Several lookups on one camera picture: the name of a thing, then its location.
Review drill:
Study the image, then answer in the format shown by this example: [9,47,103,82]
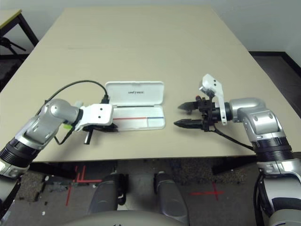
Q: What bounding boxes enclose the grey robot left leg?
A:
[89,172,129,216]

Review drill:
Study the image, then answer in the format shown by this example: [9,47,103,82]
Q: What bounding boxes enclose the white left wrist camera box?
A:
[74,103,115,132]

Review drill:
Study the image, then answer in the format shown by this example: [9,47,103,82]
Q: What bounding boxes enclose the white plastic pencil case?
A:
[104,81,166,131]

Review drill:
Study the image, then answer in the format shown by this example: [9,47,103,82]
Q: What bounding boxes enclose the grey robot torso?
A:
[63,210,186,226]

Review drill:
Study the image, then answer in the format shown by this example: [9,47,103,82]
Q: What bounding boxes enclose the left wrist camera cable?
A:
[44,80,111,104]

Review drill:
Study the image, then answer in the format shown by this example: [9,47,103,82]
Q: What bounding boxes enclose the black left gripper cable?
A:
[53,128,79,145]

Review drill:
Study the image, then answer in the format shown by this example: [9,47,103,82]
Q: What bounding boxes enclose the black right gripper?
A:
[173,95,222,132]

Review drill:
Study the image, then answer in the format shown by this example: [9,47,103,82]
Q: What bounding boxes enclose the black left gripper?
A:
[82,124,119,145]

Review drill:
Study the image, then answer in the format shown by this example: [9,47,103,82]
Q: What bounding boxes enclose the black tripod stand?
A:
[0,37,26,56]

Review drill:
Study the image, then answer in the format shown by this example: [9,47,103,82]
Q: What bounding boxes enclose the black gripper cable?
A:
[53,128,79,145]
[213,127,256,151]

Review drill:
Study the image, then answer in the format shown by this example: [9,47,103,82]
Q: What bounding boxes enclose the beige side table black legs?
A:
[0,9,40,59]

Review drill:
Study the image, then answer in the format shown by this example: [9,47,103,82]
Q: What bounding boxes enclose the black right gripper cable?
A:
[213,127,256,151]

